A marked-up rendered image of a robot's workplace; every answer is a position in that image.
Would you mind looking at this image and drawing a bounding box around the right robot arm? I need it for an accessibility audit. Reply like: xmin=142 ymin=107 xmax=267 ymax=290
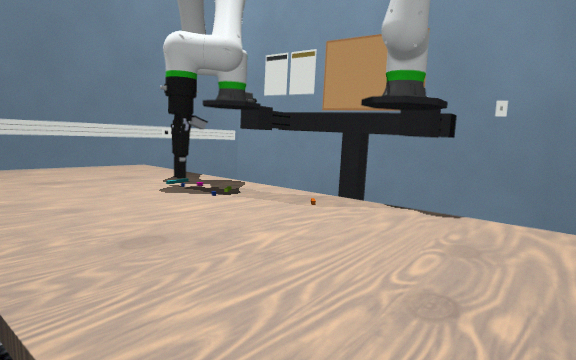
xmin=160 ymin=0 xmax=257 ymax=103

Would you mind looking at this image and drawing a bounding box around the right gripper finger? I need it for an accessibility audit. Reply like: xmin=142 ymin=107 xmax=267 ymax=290
xmin=175 ymin=118 xmax=191 ymax=178
xmin=171 ymin=120 xmax=177 ymax=177

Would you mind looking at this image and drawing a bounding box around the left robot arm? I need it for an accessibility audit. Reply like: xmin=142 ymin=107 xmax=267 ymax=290
xmin=381 ymin=0 xmax=430 ymax=97

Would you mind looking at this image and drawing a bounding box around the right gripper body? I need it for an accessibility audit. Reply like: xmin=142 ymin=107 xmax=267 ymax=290
xmin=168 ymin=97 xmax=194 ymax=132

